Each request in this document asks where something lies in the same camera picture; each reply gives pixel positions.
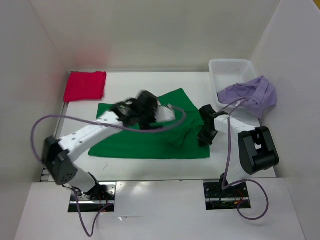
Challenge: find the red t shirt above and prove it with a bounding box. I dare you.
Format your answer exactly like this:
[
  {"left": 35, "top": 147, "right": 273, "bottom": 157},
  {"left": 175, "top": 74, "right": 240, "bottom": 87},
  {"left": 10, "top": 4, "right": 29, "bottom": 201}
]
[{"left": 63, "top": 71, "right": 107, "bottom": 103}]

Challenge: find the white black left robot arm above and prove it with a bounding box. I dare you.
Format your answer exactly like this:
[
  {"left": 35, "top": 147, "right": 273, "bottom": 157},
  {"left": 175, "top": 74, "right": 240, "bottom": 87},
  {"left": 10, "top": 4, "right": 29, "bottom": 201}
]
[{"left": 41, "top": 90, "right": 175, "bottom": 200}]

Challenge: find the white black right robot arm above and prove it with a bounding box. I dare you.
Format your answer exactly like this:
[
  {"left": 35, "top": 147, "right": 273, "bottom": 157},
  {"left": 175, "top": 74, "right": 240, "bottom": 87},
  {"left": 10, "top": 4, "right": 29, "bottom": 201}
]
[{"left": 197, "top": 105, "right": 280, "bottom": 197}]

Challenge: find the white plastic basket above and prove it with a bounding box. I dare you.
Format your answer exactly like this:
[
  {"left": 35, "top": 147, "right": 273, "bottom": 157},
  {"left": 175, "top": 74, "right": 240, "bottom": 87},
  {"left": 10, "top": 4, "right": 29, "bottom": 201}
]
[{"left": 208, "top": 59, "right": 258, "bottom": 109}]

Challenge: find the lavender t shirt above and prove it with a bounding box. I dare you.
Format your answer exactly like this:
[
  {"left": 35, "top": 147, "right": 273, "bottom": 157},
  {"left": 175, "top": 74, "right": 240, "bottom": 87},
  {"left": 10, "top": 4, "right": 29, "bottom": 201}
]
[{"left": 217, "top": 76, "right": 277, "bottom": 119}]

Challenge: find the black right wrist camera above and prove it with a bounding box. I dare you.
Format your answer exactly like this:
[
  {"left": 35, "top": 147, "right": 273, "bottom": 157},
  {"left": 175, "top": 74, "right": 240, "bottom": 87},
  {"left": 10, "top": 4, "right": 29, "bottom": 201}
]
[{"left": 198, "top": 104, "right": 228, "bottom": 123}]

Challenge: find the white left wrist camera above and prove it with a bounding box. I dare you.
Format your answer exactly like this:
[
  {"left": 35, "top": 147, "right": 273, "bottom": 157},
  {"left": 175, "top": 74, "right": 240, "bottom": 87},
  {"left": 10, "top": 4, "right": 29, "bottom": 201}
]
[{"left": 155, "top": 104, "right": 176, "bottom": 123}]

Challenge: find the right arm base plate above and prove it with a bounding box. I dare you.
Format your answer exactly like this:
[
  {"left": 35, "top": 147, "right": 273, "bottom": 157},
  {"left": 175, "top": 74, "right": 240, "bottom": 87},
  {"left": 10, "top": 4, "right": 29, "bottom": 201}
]
[{"left": 203, "top": 180, "right": 252, "bottom": 211}]

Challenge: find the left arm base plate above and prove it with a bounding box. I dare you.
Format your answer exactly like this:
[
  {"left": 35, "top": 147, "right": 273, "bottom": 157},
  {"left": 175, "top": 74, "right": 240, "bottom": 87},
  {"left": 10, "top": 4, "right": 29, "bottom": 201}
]
[{"left": 68, "top": 182, "right": 117, "bottom": 213}]

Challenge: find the aluminium table edge rail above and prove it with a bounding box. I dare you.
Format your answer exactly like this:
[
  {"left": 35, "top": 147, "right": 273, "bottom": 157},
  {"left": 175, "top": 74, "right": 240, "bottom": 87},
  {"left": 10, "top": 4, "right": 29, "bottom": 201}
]
[{"left": 39, "top": 71, "right": 73, "bottom": 183}]

